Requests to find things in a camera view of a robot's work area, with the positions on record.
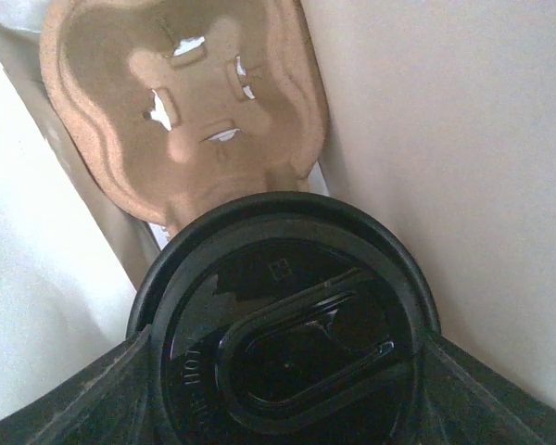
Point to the brown paper bag white handles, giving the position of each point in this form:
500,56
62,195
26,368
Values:
443,128

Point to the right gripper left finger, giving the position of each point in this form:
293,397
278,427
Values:
107,402

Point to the brown pulp cup carrier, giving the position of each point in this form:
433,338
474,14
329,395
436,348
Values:
177,107

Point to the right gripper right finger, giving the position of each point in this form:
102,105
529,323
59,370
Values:
466,402

